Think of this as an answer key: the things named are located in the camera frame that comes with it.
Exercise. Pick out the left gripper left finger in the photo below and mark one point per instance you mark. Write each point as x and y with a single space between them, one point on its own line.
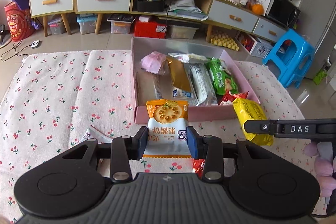
123 149

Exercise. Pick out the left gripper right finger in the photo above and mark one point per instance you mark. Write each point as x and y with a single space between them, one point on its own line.
210 149

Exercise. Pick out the lotus root biscuit packet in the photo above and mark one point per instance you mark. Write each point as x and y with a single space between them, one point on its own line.
167 124

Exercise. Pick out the yellow snack packet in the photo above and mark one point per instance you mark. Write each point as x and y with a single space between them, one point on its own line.
248 110

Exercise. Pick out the red snack packet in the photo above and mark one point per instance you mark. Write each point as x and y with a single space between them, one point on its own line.
229 98

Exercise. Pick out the white long snack packet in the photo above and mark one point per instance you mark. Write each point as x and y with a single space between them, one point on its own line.
203 85

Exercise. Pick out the green chips packet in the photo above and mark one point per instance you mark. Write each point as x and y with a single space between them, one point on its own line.
221 77

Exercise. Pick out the pink snack packet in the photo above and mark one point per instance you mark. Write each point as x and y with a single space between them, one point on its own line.
154 63

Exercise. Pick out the orange fruit snack packet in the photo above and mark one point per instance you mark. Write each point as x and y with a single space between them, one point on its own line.
93 133

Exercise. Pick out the white pocket bread packet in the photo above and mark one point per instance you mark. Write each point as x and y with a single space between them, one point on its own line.
164 89

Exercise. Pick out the gold snack packet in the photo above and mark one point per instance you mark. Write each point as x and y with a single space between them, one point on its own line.
178 74

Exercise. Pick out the pink cardboard box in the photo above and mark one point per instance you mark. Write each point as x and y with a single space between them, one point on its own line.
188 54

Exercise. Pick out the blue plastic stool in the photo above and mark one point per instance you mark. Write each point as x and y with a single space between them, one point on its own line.
292 55

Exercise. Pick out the cherry print table cloth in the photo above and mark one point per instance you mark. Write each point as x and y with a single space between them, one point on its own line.
55 97

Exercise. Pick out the yellow egg tray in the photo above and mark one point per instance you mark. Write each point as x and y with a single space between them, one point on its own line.
222 39

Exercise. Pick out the red gift box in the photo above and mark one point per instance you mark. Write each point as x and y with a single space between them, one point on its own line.
150 29

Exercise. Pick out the black microwave oven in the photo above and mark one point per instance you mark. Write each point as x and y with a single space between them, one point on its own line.
283 12

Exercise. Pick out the orange fruit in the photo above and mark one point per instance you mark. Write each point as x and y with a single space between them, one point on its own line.
257 9

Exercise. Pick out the red round drum box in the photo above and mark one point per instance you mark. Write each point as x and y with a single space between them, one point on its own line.
19 22

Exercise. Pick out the wooden tv cabinet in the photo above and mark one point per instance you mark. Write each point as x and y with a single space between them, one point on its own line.
213 13

